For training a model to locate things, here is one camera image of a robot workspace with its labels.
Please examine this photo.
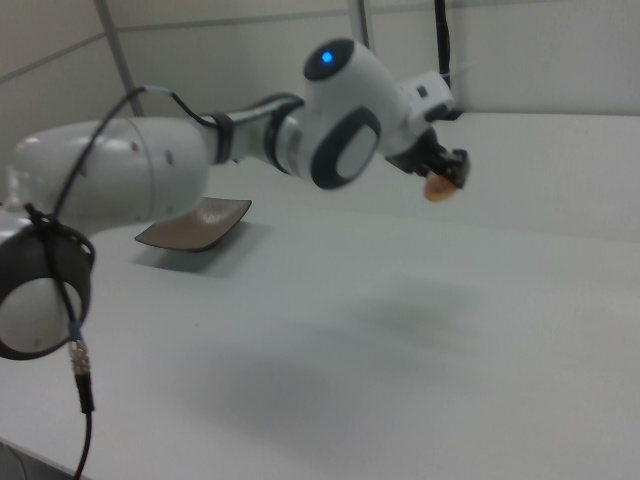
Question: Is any black pole with base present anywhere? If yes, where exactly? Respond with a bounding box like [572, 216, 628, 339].
[432, 0, 464, 122]

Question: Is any aluminium frame post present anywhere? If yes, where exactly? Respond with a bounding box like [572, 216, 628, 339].
[348, 0, 377, 51]
[93, 0, 147, 119]

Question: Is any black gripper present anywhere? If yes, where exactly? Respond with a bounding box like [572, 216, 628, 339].
[386, 126, 474, 191]

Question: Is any square dark ceramic plate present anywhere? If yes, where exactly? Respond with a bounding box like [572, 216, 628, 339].
[133, 197, 253, 254]

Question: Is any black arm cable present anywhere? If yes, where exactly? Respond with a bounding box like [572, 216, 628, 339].
[21, 85, 224, 480]

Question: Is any orange bread roll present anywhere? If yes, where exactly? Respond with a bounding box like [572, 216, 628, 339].
[423, 172, 458, 204]

